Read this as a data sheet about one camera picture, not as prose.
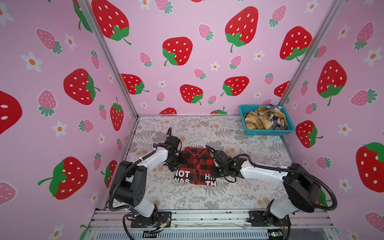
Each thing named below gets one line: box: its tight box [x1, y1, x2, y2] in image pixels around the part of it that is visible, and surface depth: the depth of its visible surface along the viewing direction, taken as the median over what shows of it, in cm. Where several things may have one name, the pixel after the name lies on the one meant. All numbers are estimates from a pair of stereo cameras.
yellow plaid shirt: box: [244, 106, 287, 130], surface depth 106 cm
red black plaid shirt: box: [173, 147, 217, 187], surface depth 86 cm
